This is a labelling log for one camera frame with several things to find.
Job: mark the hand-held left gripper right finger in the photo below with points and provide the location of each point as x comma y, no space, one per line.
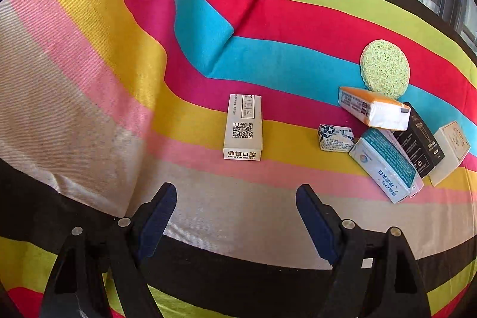
316,219

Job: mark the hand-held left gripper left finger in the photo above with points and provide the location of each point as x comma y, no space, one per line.
156,219

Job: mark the small blue patterned packet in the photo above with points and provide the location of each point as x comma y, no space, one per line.
335,137

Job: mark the teal white box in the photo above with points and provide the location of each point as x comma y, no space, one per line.
387,165

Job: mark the long white box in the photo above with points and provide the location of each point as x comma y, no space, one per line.
244,128

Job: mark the orange white tissue packet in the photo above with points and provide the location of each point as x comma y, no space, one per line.
372,108

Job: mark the black box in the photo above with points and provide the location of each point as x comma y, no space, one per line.
421,144

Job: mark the striped colourful tablecloth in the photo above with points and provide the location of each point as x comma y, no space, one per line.
149,79

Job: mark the cream illustrated box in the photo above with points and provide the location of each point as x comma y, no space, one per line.
449,150

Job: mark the green round sponge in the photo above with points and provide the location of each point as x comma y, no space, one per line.
385,68

